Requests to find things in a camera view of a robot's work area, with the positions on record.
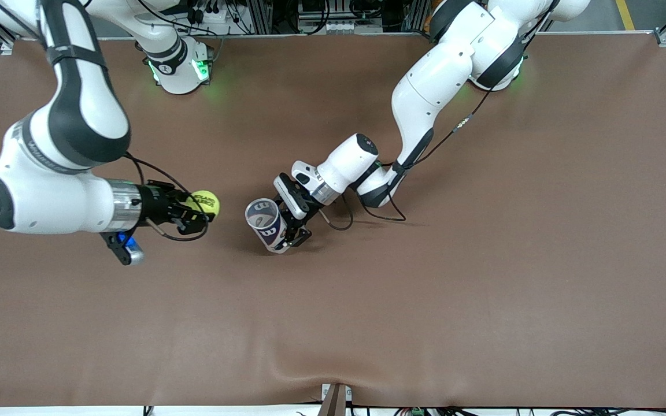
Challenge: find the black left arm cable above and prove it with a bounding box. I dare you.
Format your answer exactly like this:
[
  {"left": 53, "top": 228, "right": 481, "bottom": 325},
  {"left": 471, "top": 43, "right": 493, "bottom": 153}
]
[{"left": 317, "top": 17, "right": 534, "bottom": 232}]

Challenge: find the brown camera mount bracket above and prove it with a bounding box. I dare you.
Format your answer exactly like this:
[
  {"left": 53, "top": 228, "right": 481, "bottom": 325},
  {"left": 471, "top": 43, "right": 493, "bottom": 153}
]
[{"left": 321, "top": 382, "right": 353, "bottom": 416}]

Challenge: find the clear tennis ball can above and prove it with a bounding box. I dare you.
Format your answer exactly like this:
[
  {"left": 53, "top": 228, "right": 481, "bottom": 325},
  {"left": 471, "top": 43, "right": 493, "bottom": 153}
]
[{"left": 245, "top": 198, "right": 290, "bottom": 255}]

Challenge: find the yellow tennis ball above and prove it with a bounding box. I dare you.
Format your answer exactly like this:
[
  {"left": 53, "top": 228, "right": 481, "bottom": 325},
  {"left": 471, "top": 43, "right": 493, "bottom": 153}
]
[{"left": 186, "top": 191, "right": 220, "bottom": 218}]

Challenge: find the brown table mat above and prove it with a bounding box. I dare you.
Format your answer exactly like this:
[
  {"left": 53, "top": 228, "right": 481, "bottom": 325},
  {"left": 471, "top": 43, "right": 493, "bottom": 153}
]
[{"left": 0, "top": 33, "right": 666, "bottom": 408}]

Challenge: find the black equipment rack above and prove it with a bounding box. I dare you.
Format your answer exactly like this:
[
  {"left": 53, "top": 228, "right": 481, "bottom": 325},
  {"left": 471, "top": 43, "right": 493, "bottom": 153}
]
[{"left": 240, "top": 0, "right": 426, "bottom": 34}]

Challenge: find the orange objects pile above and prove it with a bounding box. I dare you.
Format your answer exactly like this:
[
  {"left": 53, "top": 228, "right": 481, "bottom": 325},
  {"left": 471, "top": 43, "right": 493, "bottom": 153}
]
[{"left": 423, "top": 0, "right": 446, "bottom": 33}]

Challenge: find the white terminal block row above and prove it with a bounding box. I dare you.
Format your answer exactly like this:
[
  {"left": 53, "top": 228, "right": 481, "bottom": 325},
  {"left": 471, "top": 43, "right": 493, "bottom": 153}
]
[{"left": 325, "top": 20, "right": 384, "bottom": 34}]

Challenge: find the white power strip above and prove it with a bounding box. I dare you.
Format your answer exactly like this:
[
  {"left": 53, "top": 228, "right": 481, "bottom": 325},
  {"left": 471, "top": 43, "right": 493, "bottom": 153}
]
[{"left": 186, "top": 0, "right": 236, "bottom": 25}]

